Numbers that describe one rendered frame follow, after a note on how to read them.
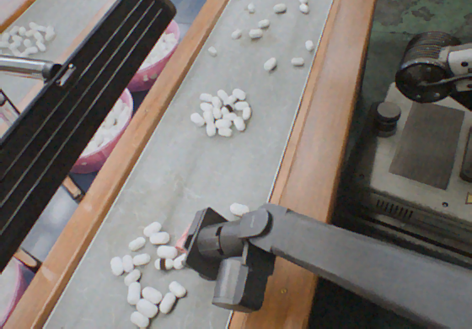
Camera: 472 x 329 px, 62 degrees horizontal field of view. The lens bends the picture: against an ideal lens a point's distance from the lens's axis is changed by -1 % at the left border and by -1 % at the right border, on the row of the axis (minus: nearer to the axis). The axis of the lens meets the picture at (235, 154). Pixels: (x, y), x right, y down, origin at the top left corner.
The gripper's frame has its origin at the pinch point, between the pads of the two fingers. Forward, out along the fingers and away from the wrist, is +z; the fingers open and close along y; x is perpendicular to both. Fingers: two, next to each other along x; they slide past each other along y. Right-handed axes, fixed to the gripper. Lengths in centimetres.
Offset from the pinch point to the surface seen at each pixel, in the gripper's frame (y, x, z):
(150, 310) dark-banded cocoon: 11.6, -0.4, 0.1
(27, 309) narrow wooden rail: 17.5, -13.6, 15.8
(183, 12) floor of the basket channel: -80, -16, 32
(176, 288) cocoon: 6.9, 1.5, -1.7
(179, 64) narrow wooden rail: -45.1, -13.2, 14.5
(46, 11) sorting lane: -65, -48, 61
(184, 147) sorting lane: -22.4, -4.5, 8.1
